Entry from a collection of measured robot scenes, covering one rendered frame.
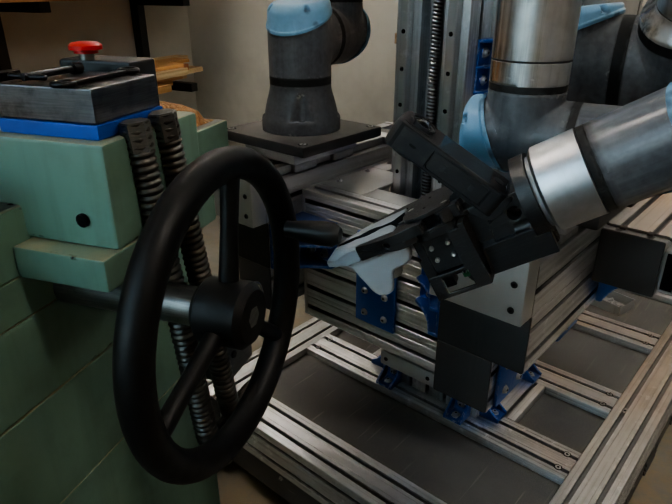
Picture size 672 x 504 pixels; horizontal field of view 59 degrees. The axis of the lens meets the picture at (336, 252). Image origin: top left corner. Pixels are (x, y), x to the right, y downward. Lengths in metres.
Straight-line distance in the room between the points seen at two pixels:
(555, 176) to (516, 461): 0.87
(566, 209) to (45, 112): 0.42
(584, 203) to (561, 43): 0.17
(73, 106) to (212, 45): 3.99
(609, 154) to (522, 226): 0.09
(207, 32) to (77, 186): 4.01
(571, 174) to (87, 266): 0.39
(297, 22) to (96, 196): 0.65
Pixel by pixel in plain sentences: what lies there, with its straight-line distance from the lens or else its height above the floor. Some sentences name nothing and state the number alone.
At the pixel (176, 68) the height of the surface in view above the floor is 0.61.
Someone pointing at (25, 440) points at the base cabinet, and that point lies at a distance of 0.64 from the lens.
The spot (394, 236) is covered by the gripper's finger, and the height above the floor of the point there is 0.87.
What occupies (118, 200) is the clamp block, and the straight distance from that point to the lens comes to 0.51.
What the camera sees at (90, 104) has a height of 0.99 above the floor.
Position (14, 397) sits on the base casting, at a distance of 0.61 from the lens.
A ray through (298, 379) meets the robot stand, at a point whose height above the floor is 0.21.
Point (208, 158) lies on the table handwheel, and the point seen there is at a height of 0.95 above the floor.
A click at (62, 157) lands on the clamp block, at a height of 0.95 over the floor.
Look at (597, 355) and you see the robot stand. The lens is 1.67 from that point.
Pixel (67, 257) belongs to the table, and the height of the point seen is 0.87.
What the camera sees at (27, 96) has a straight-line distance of 0.55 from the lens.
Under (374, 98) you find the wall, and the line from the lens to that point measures 3.90.
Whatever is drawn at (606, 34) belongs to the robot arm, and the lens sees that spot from 0.82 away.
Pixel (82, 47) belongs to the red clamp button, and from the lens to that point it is 0.61.
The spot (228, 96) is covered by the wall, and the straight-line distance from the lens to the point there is 4.47.
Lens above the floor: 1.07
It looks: 25 degrees down
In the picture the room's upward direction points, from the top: straight up
